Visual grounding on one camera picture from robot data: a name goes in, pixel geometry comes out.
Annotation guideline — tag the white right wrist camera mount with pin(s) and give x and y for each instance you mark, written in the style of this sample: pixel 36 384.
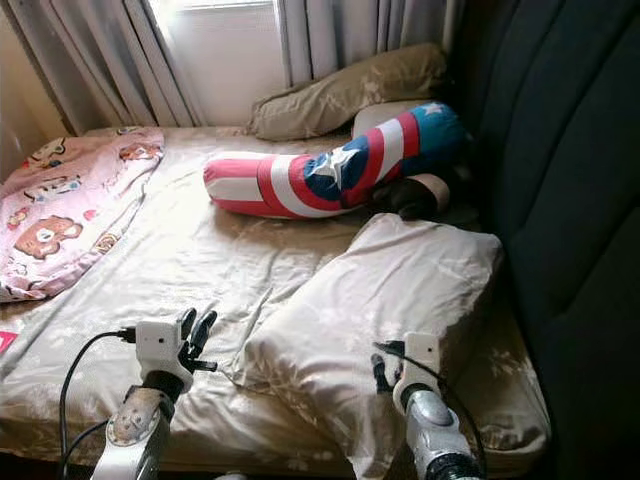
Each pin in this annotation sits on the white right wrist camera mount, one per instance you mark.
pixel 422 365

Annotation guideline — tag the bright window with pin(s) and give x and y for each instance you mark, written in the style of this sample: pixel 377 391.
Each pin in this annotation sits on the bright window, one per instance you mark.
pixel 225 60

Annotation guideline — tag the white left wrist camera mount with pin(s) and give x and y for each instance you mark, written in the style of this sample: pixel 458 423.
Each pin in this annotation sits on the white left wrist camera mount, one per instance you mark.
pixel 160 348

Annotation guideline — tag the black and beige roll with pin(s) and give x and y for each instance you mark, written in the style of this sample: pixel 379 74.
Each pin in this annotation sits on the black and beige roll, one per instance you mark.
pixel 412 197

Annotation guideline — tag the beige floral pillow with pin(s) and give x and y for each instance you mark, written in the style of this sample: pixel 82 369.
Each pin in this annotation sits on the beige floral pillow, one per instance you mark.
pixel 370 310

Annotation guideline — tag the grey pleated curtain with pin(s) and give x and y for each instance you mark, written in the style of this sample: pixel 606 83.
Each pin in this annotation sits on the grey pleated curtain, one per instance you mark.
pixel 100 60
pixel 365 28

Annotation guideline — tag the bed with beige floral sheet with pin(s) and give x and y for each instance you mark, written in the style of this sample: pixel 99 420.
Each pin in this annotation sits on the bed with beige floral sheet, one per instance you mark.
pixel 190 270

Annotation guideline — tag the plain white pillow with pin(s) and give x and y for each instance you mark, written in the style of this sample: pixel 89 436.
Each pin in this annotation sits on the plain white pillow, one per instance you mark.
pixel 380 115

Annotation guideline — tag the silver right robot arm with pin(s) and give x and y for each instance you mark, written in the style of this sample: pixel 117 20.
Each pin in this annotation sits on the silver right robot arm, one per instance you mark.
pixel 440 435

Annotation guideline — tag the colourful comic book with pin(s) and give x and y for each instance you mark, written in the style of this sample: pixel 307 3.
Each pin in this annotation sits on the colourful comic book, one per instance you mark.
pixel 6 341

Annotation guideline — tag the olive brown pillow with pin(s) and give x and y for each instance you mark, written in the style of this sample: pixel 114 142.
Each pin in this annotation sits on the olive brown pillow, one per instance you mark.
pixel 345 92

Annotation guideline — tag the red white blue star bolster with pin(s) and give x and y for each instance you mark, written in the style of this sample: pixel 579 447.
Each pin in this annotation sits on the red white blue star bolster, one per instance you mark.
pixel 285 183

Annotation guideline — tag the pink cartoon bear blanket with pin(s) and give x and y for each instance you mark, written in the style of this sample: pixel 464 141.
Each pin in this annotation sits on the pink cartoon bear blanket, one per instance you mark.
pixel 75 210

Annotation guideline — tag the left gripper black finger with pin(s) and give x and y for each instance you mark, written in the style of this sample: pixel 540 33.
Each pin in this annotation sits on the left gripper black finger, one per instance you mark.
pixel 207 328
pixel 186 326

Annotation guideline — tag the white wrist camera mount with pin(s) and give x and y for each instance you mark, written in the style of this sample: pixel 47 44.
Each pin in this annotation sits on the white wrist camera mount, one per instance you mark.
pixel 160 348
pixel 422 365

